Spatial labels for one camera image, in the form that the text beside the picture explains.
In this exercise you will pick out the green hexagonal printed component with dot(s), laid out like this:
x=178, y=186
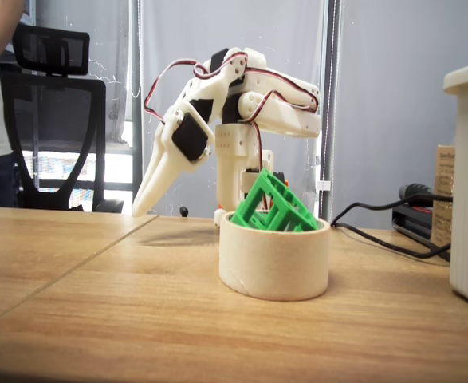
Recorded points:
x=253, y=203

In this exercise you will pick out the small black clamp knob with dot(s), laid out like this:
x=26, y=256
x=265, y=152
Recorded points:
x=184, y=211

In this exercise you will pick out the orange and black table clamp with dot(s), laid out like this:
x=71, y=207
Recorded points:
x=280, y=175

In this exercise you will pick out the black mesh office chair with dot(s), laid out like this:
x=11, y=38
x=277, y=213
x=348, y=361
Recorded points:
x=54, y=99

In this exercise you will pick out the beige masking tape roll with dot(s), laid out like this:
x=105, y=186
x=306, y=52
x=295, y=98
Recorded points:
x=273, y=263

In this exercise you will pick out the small white clip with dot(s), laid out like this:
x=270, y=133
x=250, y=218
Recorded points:
x=323, y=185

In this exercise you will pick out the grey metal pole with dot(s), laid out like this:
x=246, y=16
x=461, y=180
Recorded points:
x=331, y=99

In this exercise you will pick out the black power plug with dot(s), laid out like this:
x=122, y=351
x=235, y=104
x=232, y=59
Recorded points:
x=417, y=190

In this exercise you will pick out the black power supply box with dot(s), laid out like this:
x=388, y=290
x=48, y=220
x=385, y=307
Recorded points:
x=411, y=223

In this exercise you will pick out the brown cardboard box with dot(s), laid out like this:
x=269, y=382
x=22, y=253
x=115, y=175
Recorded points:
x=443, y=191

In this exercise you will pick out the grey window frame post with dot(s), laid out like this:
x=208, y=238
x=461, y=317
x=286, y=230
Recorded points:
x=136, y=60

